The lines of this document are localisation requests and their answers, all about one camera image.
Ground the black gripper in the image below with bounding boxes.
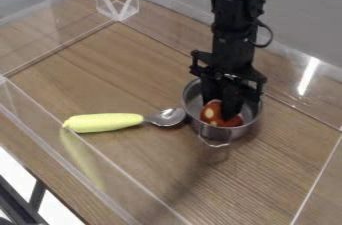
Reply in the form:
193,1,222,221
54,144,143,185
190,26,268,120

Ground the red toy mushroom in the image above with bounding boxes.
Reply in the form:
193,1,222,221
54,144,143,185
201,99,244,127

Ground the small steel pot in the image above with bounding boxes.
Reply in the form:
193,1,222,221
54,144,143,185
182,79,264,148

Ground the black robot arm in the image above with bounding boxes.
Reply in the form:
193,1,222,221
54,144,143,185
190,0,268,120

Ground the black metal table leg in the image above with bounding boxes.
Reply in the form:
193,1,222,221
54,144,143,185
0,176,49,225

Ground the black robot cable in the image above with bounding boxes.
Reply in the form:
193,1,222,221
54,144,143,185
253,20,276,49

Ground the clear acrylic enclosure wall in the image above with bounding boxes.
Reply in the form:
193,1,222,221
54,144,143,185
0,0,342,225

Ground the spoon with yellow handle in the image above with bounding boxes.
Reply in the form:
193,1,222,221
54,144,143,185
63,108,186,133

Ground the clear acrylic corner bracket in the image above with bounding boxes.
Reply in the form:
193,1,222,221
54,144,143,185
95,0,141,22

